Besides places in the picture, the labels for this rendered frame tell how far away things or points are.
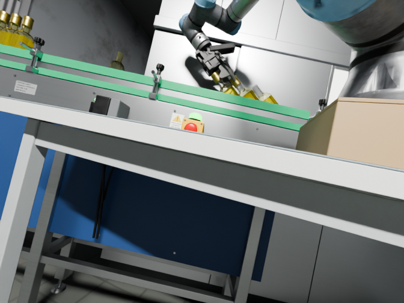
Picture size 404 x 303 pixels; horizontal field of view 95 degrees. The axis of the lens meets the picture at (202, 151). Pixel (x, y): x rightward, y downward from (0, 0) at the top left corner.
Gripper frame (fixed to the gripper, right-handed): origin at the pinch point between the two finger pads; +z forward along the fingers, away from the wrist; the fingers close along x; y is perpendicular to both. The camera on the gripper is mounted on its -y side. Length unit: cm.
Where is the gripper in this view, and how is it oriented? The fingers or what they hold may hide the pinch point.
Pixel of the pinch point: (233, 79)
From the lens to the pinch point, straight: 89.4
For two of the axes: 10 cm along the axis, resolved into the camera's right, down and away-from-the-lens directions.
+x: -0.1, -0.4, -10.0
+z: 5.8, 8.1, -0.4
